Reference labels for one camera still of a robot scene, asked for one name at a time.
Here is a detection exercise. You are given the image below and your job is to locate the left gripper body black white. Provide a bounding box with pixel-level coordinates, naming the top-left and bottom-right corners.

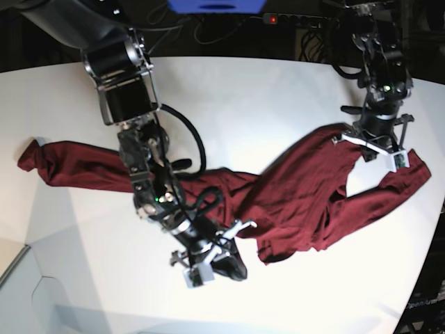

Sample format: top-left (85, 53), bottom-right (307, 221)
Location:
top-left (332, 112), bottom-right (414, 158)

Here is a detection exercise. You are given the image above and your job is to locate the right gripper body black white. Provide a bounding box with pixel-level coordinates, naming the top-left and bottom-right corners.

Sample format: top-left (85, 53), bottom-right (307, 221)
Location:
top-left (168, 219), bottom-right (257, 274)

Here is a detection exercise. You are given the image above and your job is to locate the dark red long-sleeve t-shirt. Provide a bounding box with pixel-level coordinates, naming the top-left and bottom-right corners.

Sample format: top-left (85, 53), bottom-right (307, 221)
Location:
top-left (17, 123), bottom-right (431, 264)

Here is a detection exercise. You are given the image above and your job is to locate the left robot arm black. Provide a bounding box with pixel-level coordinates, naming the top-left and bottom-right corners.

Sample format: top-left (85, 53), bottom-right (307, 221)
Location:
top-left (325, 1), bottom-right (414, 173)

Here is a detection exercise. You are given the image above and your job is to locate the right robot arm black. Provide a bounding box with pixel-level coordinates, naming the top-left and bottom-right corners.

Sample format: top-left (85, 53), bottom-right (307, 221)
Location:
top-left (15, 1), bottom-right (254, 288)

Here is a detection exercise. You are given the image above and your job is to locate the black power strip red light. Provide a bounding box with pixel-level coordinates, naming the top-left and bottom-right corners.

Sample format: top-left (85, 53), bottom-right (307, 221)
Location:
top-left (261, 13), bottom-right (329, 29)

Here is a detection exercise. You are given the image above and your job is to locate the black OpenArm labelled case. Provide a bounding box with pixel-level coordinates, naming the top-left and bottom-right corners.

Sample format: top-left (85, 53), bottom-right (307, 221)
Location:
top-left (394, 211), bottom-right (444, 333)

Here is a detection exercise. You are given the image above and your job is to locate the blue box at table back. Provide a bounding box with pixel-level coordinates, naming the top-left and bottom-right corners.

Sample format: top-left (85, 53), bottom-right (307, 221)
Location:
top-left (168, 0), bottom-right (266, 14)

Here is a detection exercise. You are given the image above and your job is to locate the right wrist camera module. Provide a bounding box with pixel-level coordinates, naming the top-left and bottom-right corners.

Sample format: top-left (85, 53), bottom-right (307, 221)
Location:
top-left (183, 266), bottom-right (215, 289)

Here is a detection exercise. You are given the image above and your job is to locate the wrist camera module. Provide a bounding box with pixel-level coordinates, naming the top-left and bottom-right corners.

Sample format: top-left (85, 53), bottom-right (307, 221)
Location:
top-left (385, 150), bottom-right (410, 173)
top-left (183, 266), bottom-right (215, 289)

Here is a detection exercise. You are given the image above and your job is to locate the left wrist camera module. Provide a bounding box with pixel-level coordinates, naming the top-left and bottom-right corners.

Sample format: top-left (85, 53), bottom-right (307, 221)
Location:
top-left (385, 150), bottom-right (410, 173)

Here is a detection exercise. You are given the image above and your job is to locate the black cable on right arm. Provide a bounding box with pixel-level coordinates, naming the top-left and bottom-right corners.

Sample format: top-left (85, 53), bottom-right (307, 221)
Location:
top-left (159, 104), bottom-right (225, 223)

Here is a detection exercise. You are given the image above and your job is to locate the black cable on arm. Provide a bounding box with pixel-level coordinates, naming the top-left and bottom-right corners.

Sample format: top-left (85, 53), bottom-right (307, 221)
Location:
top-left (159, 104), bottom-right (225, 223)
top-left (332, 20), bottom-right (373, 84)

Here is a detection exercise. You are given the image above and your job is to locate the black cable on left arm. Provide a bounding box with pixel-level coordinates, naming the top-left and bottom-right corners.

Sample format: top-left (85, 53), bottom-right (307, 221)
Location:
top-left (332, 20), bottom-right (373, 84)

